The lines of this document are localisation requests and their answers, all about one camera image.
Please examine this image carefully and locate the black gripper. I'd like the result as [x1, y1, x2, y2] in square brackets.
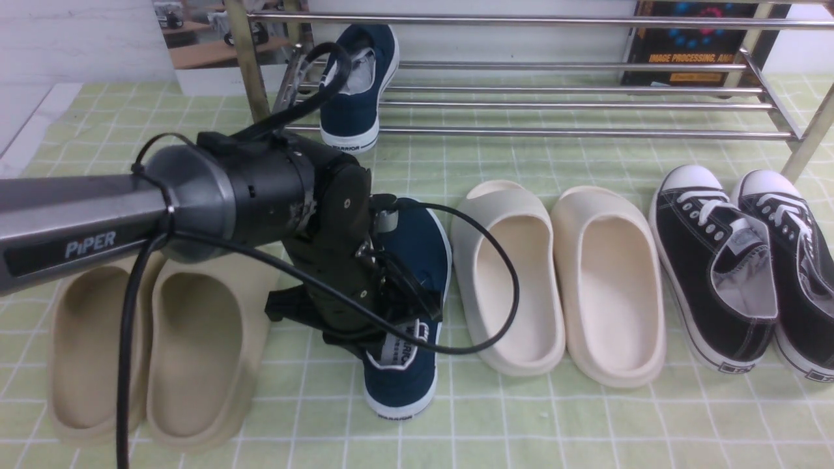
[265, 164, 442, 357]

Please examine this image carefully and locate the navy canvas shoe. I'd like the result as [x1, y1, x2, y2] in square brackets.
[360, 206, 451, 419]
[319, 24, 400, 154]

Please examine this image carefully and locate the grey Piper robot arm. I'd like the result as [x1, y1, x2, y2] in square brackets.
[1, 132, 442, 354]

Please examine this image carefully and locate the metal shoe rack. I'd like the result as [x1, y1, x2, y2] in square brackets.
[225, 1, 832, 182]

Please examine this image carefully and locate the left cream foam slipper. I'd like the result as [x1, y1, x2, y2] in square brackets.
[450, 179, 566, 377]

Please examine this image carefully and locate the cream foam slipper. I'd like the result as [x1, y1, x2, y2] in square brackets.
[450, 179, 566, 377]
[550, 185, 667, 388]

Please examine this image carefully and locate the right tan foam slipper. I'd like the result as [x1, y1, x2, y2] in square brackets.
[146, 253, 280, 452]

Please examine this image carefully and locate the tan foam slipper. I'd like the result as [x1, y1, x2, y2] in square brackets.
[47, 257, 136, 448]
[146, 253, 280, 452]

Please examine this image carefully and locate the right cream foam slipper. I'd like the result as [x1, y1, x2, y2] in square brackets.
[550, 185, 667, 388]

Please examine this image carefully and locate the left tan foam slipper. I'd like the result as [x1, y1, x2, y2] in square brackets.
[47, 257, 136, 448]

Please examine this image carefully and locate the dark image processing book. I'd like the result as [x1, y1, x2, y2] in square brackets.
[620, 1, 790, 88]

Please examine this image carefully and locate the left black canvas sneaker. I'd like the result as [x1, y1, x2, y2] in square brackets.
[649, 164, 779, 375]

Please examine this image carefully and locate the black canvas sneaker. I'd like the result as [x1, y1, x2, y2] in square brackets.
[732, 169, 833, 384]
[649, 164, 779, 375]

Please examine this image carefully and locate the right black canvas sneaker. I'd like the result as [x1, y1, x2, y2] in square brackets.
[732, 169, 833, 384]

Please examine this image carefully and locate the photo board against wall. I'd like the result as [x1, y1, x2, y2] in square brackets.
[152, 1, 315, 96]

